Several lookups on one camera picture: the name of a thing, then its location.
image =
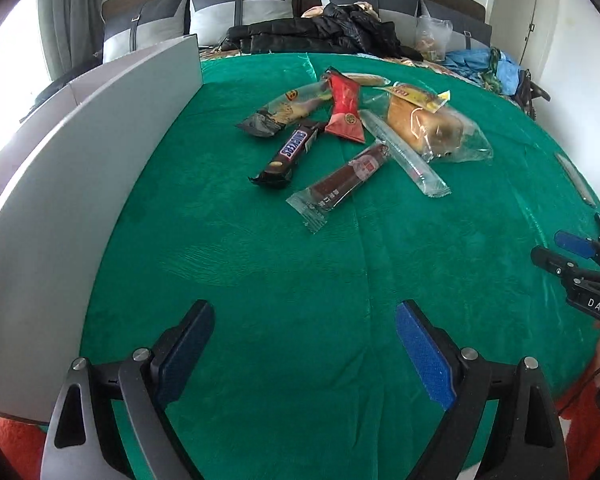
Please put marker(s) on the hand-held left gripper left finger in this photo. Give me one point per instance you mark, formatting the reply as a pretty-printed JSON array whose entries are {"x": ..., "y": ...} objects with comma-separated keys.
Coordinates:
[{"x": 187, "y": 347}]

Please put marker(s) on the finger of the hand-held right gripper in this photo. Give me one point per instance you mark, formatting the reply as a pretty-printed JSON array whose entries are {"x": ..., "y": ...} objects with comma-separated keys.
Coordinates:
[
  {"x": 575, "y": 245},
  {"x": 550, "y": 259}
]

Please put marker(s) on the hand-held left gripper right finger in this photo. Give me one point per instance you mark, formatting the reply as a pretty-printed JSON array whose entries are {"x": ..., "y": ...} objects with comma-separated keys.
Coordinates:
[{"x": 422, "y": 350}]

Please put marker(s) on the long clear snack packet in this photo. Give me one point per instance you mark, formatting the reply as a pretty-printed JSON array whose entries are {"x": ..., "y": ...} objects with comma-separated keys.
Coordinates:
[{"x": 405, "y": 155}]

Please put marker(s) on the white cardboard box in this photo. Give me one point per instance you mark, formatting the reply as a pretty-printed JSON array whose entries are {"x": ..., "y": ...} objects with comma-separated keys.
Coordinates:
[{"x": 80, "y": 200}]

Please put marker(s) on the dark sausage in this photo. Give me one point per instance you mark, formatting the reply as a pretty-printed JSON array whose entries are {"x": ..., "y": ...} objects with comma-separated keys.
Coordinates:
[{"x": 347, "y": 177}]

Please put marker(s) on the bread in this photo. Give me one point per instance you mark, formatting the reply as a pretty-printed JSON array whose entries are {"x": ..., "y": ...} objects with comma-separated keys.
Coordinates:
[{"x": 420, "y": 122}]

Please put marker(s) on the brown chocolate bar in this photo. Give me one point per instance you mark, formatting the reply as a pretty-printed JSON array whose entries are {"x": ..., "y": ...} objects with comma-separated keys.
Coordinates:
[{"x": 290, "y": 152}]

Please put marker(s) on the red snack packet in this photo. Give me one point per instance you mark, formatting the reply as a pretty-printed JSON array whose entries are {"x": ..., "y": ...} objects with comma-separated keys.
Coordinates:
[{"x": 344, "y": 105}]

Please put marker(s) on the silver metal strip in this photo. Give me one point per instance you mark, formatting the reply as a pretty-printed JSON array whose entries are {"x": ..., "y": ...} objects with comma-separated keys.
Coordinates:
[{"x": 575, "y": 180}]

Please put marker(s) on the dark bag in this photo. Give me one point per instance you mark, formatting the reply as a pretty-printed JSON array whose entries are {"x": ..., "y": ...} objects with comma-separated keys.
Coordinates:
[{"x": 527, "y": 92}]

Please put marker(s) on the orange fleece cloth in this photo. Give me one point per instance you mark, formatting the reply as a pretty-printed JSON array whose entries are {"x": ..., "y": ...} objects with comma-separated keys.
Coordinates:
[{"x": 17, "y": 447}]

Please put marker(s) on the blue cloth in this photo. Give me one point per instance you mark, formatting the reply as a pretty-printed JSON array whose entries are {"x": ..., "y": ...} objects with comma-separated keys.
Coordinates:
[{"x": 472, "y": 62}]

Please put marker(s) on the white door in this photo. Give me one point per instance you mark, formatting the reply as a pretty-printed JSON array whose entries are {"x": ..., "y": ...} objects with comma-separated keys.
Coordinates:
[{"x": 537, "y": 15}]

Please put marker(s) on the grey two-tone pillow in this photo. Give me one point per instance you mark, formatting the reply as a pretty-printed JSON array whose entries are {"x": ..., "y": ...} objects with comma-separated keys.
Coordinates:
[
  {"x": 140, "y": 27},
  {"x": 365, "y": 0},
  {"x": 460, "y": 20},
  {"x": 240, "y": 10}
]

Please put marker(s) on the clear plastic bag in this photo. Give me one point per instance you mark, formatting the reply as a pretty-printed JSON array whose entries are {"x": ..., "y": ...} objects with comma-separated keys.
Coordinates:
[{"x": 432, "y": 35}]

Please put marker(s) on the black puffer jacket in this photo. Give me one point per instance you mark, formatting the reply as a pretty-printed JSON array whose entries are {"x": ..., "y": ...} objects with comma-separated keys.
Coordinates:
[{"x": 320, "y": 32}]

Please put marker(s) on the grey curtain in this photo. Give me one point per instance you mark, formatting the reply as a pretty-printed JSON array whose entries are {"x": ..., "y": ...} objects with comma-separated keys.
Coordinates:
[{"x": 65, "y": 15}]

